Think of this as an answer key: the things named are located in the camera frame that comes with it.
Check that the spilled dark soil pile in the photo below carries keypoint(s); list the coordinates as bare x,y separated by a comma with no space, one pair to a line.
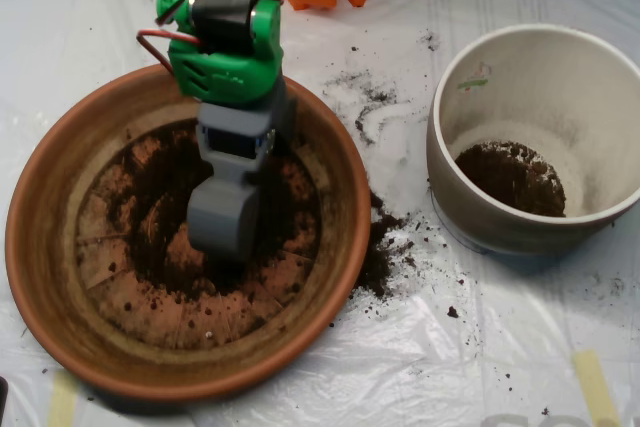
380,257

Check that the terracotta plant saucer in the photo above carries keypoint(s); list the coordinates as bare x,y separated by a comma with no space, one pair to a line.
50,247

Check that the white ceramic pot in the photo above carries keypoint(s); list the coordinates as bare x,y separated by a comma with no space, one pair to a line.
465,212

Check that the small dark maroon fragment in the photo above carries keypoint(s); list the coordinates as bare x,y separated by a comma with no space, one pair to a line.
453,312

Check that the green label sticker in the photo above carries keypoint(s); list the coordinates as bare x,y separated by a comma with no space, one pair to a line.
472,82

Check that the beige masking tape strip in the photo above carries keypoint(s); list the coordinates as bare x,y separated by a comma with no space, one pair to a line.
62,402
595,387

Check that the white plastic cover sheet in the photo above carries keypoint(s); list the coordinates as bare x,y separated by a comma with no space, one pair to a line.
450,372

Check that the dark object at edge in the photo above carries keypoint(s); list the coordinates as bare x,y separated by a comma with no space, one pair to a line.
3,397

